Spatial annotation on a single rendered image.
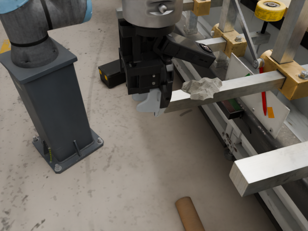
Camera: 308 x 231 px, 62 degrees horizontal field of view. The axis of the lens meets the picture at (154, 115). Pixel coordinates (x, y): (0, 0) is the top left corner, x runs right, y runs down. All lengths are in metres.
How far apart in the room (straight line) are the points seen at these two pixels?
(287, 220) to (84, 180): 0.97
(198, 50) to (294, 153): 0.23
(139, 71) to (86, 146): 1.16
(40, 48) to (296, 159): 1.02
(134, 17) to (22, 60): 0.85
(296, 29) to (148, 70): 0.34
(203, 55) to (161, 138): 1.15
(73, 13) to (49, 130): 0.56
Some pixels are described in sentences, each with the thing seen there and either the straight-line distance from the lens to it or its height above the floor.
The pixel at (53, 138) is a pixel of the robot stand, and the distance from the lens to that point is 1.37.
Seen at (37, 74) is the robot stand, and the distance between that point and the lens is 1.13.
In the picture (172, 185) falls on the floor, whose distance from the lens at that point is 1.39.
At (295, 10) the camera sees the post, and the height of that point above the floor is 0.99.
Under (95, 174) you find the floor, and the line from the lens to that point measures 1.45.
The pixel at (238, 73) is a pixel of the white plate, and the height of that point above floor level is 0.77.
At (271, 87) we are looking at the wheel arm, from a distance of 0.63.
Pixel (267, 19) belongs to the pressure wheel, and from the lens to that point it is 0.85.
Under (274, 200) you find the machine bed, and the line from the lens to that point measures 1.27.
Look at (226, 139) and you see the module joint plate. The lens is 1.43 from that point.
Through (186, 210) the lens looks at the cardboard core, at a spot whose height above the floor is 0.08.
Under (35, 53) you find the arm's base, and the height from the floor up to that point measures 0.66.
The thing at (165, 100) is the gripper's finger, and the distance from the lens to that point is 0.46.
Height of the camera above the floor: 1.20
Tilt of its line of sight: 45 degrees down
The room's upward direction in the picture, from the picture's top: straight up
